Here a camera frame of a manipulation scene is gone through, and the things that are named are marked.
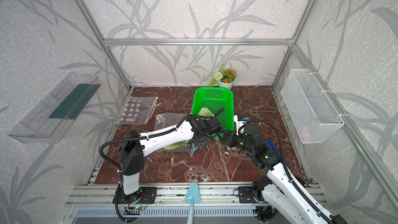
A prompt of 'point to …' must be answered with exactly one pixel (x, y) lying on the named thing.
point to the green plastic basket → (221, 101)
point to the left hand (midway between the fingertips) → (199, 142)
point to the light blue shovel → (192, 197)
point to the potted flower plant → (224, 78)
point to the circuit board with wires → (137, 208)
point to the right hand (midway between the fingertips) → (221, 131)
